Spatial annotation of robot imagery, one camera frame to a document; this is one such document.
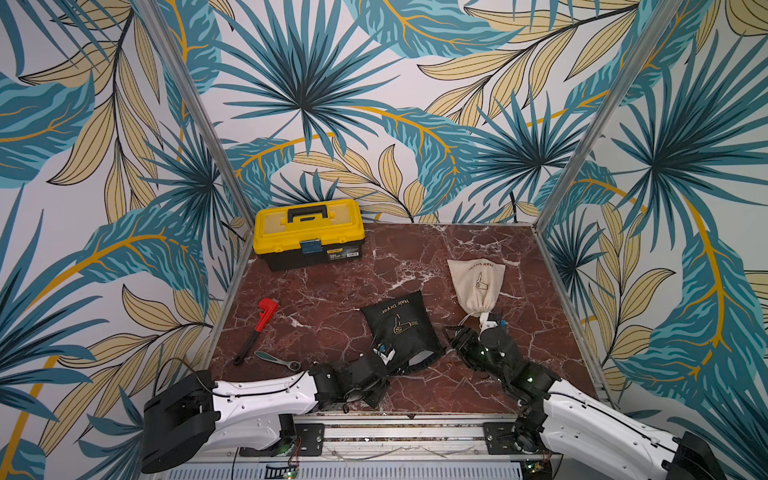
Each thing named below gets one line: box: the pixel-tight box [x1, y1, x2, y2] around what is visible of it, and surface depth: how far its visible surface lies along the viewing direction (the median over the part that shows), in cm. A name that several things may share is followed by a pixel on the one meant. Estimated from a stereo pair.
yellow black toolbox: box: [253, 199, 365, 272], surface depth 99 cm
